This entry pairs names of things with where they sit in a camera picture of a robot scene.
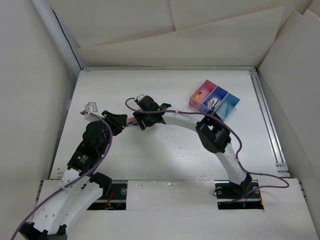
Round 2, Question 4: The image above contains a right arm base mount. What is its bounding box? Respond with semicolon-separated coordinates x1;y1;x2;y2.
212;175;264;210

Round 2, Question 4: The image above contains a pink highlighter pen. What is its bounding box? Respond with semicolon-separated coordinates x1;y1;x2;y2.
126;119;137;125

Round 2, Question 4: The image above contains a purple highlighter pen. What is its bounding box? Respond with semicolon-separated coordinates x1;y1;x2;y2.
223;101;235;116

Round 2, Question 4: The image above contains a blue green pen pack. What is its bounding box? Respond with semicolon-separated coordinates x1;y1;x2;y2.
125;122;138;127

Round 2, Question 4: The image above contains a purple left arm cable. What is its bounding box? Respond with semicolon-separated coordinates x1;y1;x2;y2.
11;111;113;240

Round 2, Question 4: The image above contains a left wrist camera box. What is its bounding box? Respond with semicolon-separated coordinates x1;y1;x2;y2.
84;101;98;113

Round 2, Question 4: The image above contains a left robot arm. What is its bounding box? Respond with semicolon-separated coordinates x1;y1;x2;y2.
18;111;128;240

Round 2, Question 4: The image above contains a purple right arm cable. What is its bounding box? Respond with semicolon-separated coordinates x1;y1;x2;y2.
124;97;290;202

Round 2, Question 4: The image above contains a yellow highlighter pen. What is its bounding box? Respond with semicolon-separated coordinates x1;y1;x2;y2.
216;103;227;114

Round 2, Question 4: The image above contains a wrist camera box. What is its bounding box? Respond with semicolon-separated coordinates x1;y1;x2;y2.
84;101;98;113
135;94;145;102

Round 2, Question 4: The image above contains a pink blue three-compartment organizer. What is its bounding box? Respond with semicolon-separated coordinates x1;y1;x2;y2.
188;80;240;121

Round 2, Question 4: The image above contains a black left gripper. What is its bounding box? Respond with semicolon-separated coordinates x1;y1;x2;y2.
96;110;127;154

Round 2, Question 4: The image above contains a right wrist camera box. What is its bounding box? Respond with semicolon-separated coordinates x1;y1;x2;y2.
135;94;145;102

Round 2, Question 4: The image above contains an aluminium rail right edge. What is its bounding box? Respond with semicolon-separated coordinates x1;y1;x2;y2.
249;68;291;178

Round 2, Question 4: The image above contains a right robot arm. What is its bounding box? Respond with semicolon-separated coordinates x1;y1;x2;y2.
133;94;252;197

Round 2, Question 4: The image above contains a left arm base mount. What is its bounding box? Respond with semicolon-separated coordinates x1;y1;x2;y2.
87;180;128;211

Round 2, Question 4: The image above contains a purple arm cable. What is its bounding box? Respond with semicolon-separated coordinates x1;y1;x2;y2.
124;97;290;202
11;111;113;240

